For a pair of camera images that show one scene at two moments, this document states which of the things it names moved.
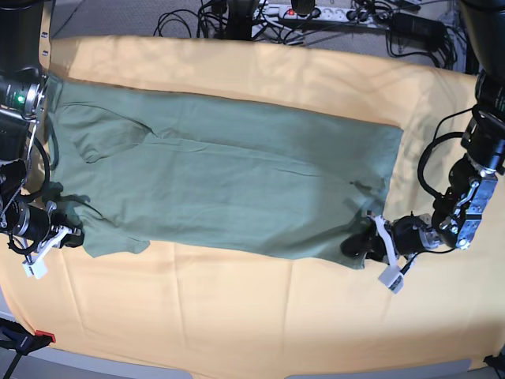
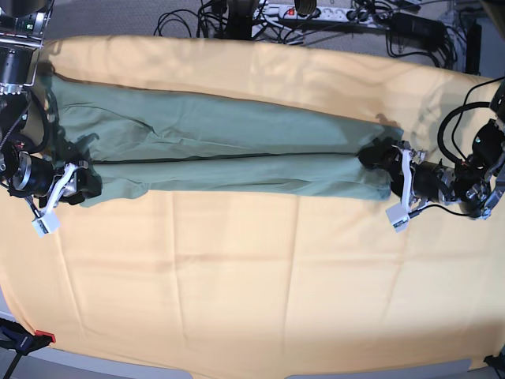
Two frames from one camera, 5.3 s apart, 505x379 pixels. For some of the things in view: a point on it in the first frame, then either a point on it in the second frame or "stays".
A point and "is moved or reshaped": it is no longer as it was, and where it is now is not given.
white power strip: (322, 14) stays
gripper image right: (411, 234) → (430, 181)
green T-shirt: (136, 170) is moved or reshaped
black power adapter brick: (418, 28) stays
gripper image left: (34, 223) → (35, 178)
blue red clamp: (16, 339) stays
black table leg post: (240, 23) stays
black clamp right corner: (495, 362) stays
